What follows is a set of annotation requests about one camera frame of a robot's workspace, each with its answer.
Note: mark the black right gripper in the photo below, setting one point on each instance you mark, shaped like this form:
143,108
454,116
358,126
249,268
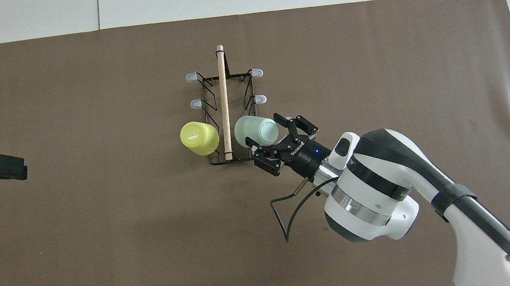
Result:
306,156

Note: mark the pale green plastic cup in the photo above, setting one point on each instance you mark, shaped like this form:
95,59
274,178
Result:
255,129

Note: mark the yellow plastic cup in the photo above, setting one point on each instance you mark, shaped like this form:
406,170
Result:
200,138

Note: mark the brown paper table mat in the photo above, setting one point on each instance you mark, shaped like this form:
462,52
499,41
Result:
102,256

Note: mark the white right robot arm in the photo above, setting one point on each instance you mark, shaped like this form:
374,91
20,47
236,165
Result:
378,181

